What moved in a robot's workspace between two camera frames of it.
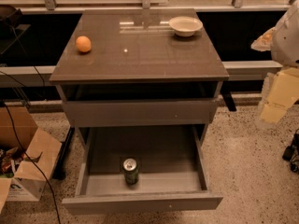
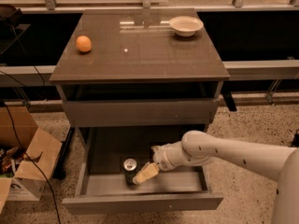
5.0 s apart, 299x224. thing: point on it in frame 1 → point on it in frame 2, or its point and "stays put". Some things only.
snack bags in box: x=10 y=160 stays put
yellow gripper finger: x=283 y=91 → x=166 y=157
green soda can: x=130 y=168 stays put
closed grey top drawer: x=136 y=113 stays put
